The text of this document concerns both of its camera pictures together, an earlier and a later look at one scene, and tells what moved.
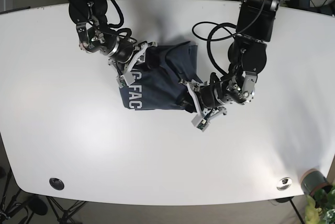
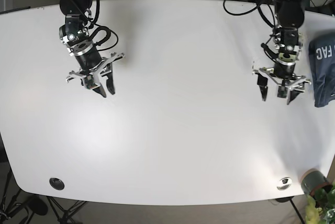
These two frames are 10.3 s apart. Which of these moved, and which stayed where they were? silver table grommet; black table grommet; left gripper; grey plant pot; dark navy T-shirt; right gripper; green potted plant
Moved: dark navy T-shirt; right gripper; left gripper
Stayed: grey plant pot; black table grommet; green potted plant; silver table grommet
